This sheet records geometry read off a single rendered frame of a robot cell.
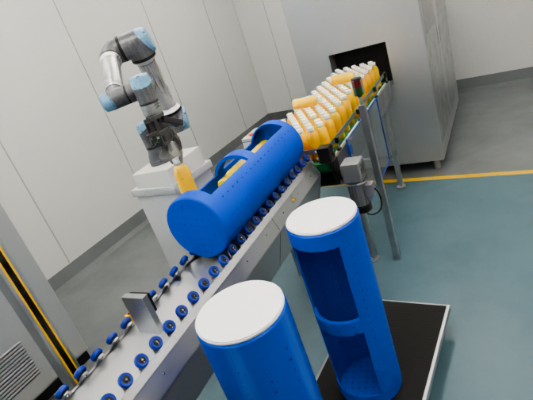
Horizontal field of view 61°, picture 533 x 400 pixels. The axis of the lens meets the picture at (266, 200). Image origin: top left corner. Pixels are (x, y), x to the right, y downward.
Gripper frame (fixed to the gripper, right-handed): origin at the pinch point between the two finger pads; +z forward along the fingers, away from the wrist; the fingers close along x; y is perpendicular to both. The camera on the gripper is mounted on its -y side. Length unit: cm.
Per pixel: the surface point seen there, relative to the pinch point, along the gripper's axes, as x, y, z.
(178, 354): 17, 55, 48
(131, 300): 4, 52, 29
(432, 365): 77, -18, 121
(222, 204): 17.0, 4.7, 19.6
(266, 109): -239, -514, 112
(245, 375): 49, 63, 44
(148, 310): 9, 52, 33
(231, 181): 14.7, -9.6, 16.4
